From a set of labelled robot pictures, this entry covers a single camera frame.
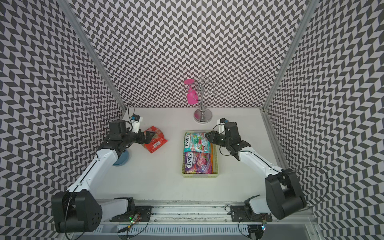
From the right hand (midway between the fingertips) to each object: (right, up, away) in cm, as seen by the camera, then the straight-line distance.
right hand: (206, 137), depth 84 cm
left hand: (-34, +3, -1) cm, 34 cm away
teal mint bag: (-6, -3, +5) cm, 8 cm away
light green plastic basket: (+6, -14, +7) cm, 17 cm away
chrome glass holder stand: (-2, +13, +30) cm, 33 cm away
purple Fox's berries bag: (-5, -14, -1) cm, 15 cm away
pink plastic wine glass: (-9, +27, +24) cm, 37 cm away
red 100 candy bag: (-30, -4, +10) cm, 32 cm away
